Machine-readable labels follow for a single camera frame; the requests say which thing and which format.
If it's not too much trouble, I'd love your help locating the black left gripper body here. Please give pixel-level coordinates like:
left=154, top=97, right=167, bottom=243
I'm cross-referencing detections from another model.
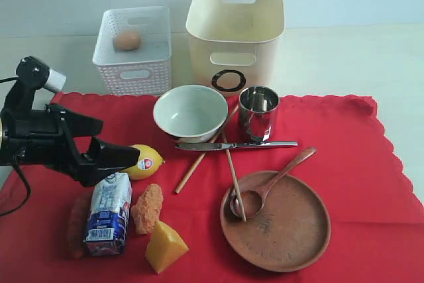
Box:
left=0, top=103, right=87, bottom=188

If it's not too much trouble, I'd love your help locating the yellow lemon with sticker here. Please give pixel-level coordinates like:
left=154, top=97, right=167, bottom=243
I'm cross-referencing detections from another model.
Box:
left=121, top=144, right=165, bottom=180

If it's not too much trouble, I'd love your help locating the red sausage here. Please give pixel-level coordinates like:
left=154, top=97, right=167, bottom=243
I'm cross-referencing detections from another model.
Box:
left=66, top=193, right=91, bottom=259

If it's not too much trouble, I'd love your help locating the blue white milk carton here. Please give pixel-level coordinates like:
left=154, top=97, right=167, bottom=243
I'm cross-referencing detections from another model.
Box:
left=83, top=172, right=133, bottom=256

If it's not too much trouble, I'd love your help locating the brown egg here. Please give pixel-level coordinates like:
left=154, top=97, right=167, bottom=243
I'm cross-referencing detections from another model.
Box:
left=113, top=30, right=141, bottom=51

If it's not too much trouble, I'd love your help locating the yellow cheese wedge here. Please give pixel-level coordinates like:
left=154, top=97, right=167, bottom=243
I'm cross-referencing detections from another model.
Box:
left=145, top=221, right=189, bottom=274

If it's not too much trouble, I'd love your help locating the breaded fried chicken piece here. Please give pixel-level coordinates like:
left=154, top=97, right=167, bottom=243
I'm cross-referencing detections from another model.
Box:
left=131, top=184, right=164, bottom=235

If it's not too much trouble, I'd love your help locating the white perforated plastic basket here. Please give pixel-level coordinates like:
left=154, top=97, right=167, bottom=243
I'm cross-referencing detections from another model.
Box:
left=92, top=6, right=172, bottom=95

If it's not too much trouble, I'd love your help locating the left wooden chopstick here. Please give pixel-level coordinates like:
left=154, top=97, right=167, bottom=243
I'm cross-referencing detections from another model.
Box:
left=174, top=105, right=239, bottom=194

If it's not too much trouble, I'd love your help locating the wooden chopstick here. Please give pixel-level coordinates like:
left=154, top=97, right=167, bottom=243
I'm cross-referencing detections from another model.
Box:
left=225, top=149, right=246, bottom=222
left=174, top=105, right=239, bottom=194

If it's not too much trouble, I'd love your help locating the silver table knife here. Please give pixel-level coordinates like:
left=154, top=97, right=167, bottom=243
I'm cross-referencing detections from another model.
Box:
left=176, top=141, right=298, bottom=152

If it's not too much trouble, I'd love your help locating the pale green ceramic bowl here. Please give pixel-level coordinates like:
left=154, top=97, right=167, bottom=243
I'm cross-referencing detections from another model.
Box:
left=153, top=85, right=229, bottom=143

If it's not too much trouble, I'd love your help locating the right wooden chopstick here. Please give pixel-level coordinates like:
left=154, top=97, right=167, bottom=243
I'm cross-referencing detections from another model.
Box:
left=225, top=149, right=246, bottom=222

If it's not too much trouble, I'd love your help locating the wooden spoon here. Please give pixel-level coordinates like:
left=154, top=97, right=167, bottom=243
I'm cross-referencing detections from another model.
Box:
left=230, top=146, right=317, bottom=219

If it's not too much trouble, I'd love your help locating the stainless steel cup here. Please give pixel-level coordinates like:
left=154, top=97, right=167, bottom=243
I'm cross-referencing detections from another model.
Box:
left=238, top=85, right=280, bottom=142

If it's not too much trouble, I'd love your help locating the cream plastic bin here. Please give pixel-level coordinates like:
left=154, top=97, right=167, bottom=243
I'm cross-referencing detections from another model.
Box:
left=185, top=0, right=285, bottom=97

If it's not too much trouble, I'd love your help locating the round wooden plate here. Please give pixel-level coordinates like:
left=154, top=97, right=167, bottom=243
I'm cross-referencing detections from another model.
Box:
left=220, top=174, right=331, bottom=272

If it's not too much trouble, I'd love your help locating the red scalloped tablecloth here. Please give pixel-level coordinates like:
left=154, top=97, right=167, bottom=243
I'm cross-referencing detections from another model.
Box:
left=1, top=93, right=423, bottom=282

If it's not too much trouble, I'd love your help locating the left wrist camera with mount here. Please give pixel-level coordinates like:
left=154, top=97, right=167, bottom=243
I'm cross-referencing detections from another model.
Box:
left=2, top=56, right=67, bottom=117

